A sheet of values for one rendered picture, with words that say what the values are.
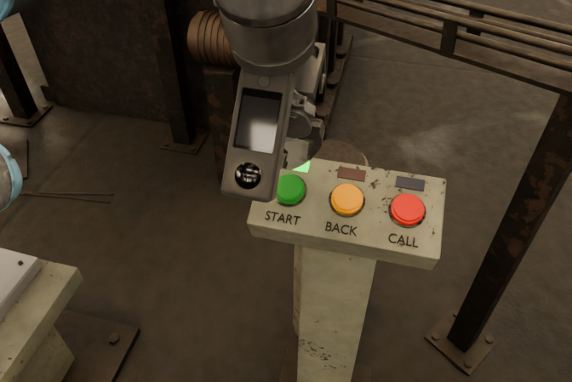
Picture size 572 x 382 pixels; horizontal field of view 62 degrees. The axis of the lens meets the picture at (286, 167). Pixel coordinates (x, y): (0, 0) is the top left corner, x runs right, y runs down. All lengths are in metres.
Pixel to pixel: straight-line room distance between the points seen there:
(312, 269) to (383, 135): 1.07
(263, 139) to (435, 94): 1.58
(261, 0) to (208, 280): 1.01
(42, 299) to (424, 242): 0.67
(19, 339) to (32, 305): 0.06
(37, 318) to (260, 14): 0.73
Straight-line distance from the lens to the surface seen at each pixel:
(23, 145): 1.83
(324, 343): 0.85
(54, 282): 0.98
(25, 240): 1.51
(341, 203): 0.60
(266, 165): 0.40
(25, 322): 0.96
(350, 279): 0.68
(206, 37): 1.19
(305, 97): 0.44
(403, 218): 0.60
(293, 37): 0.36
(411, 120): 1.78
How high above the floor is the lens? 1.04
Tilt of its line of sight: 43 degrees down
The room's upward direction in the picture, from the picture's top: straight up
